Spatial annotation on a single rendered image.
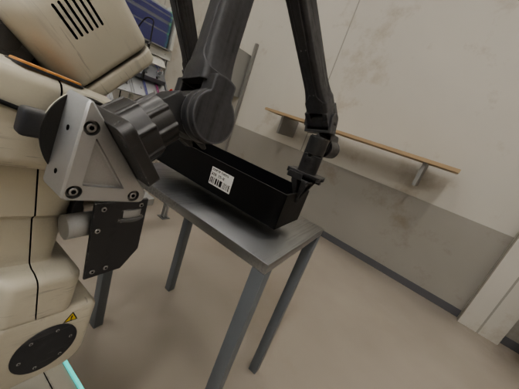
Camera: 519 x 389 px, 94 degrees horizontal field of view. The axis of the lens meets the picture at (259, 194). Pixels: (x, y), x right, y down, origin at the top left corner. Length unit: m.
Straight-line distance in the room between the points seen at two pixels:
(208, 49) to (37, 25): 0.20
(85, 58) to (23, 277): 0.36
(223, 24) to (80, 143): 0.26
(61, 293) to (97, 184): 0.31
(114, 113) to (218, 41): 0.19
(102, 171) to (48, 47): 0.18
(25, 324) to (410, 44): 3.37
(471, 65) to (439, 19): 0.56
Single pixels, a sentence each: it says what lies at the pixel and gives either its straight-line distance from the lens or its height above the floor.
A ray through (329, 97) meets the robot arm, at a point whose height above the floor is 1.22.
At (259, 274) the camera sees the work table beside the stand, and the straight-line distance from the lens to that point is 0.64.
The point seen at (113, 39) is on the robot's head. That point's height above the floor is 1.15.
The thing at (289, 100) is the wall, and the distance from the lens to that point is 3.64.
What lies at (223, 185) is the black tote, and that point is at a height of 0.88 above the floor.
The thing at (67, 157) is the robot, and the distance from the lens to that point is 0.33.
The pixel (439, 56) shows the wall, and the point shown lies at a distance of 3.25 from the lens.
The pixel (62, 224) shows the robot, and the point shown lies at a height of 0.84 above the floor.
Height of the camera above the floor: 1.12
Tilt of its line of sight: 16 degrees down
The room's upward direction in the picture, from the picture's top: 20 degrees clockwise
